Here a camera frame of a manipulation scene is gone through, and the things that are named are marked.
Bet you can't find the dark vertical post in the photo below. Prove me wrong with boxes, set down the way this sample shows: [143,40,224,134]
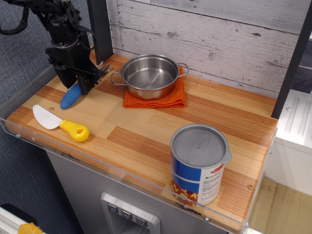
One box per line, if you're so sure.
[271,1,312,119]
[87,0,114,64]

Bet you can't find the yellow handled white toy knife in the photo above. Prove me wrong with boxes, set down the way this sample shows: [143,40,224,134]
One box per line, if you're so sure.
[32,104,90,142]

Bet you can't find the orange folded cloth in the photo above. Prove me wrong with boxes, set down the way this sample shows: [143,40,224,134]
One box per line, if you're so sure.
[123,77,186,108]

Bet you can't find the blue labelled soup can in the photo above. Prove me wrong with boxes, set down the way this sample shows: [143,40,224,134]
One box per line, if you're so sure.
[170,124,232,206]

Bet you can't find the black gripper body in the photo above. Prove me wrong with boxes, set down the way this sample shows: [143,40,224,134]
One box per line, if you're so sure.
[45,42,100,84]

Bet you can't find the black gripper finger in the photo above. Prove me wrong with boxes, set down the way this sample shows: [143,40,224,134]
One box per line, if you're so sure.
[77,75,96,95]
[56,67,77,89]

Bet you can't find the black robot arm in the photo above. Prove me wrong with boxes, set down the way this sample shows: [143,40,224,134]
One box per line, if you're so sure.
[0,0,104,95]

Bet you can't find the dark vertical post left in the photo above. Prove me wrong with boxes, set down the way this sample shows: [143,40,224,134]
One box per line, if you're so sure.
[87,0,114,64]

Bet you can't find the yellow and black object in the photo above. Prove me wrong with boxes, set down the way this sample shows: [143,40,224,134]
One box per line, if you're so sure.
[0,204,44,234]

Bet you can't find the white toy sink unit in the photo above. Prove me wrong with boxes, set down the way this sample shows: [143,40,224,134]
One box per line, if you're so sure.
[264,90,312,195]

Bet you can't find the clear acrylic guard rail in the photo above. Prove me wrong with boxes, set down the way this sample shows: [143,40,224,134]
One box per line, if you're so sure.
[4,76,277,234]

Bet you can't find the toy fridge dispenser panel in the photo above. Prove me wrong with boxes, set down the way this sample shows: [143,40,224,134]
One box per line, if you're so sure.
[100,192,161,234]

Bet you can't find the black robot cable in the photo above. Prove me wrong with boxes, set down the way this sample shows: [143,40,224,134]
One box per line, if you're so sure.
[0,6,31,36]

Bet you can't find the stainless steel pot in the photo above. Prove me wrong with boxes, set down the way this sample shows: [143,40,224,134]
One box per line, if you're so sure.
[110,54,190,100]

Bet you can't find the blue handled metal fork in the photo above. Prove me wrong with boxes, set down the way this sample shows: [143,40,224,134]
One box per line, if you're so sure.
[60,61,112,110]

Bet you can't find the dark vertical post right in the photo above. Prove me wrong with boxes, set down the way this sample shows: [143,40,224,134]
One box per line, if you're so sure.
[271,1,312,119]

